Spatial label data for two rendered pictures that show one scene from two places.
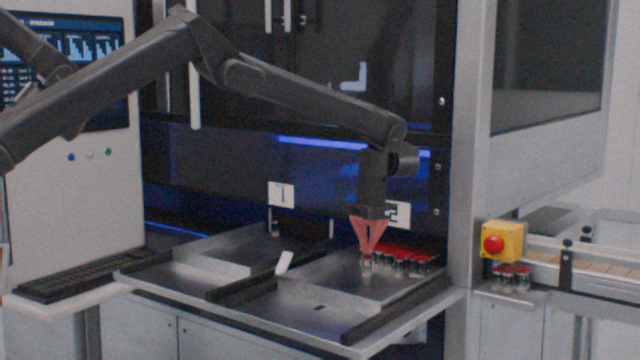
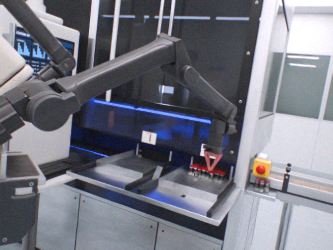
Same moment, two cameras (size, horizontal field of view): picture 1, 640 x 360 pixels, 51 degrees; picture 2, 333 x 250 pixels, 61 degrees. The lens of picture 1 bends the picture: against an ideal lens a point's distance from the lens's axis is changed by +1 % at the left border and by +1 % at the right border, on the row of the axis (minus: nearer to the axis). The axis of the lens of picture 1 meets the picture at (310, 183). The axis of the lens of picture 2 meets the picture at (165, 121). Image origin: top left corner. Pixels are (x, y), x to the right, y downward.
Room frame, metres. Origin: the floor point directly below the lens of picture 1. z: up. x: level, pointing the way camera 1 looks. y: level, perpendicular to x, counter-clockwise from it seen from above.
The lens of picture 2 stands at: (0.23, 0.33, 1.31)
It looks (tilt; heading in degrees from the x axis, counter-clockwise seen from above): 7 degrees down; 347
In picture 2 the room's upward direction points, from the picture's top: 8 degrees clockwise
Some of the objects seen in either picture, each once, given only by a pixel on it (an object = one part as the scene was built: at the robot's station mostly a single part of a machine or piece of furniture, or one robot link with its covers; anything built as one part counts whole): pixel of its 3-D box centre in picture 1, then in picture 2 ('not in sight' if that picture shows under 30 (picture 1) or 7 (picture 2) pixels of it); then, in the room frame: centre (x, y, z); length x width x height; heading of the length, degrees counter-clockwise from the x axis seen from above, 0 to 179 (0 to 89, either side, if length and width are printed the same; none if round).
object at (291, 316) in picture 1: (292, 278); (159, 179); (1.47, 0.04, 0.87); 0.70 x 0.48 x 0.02; 52
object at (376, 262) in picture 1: (392, 261); (205, 174); (1.49, -0.19, 0.91); 0.18 x 0.02 x 0.05; 52
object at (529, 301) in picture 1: (514, 292); (261, 191); (1.39, -0.44, 0.87); 0.14 x 0.13 x 0.02; 142
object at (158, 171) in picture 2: (268, 272); (151, 175); (1.40, 0.09, 0.91); 0.14 x 0.03 x 0.06; 141
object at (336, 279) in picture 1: (371, 274); (199, 179); (1.42, -0.14, 0.90); 0.34 x 0.26 x 0.04; 142
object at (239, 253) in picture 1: (258, 247); (137, 162); (1.63, 0.13, 0.90); 0.34 x 0.26 x 0.04; 142
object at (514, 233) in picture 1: (503, 239); (262, 167); (1.36, -0.41, 1.00); 0.08 x 0.07 x 0.07; 142
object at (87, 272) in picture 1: (97, 272); (50, 169); (1.68, 0.56, 0.82); 0.40 x 0.14 x 0.02; 146
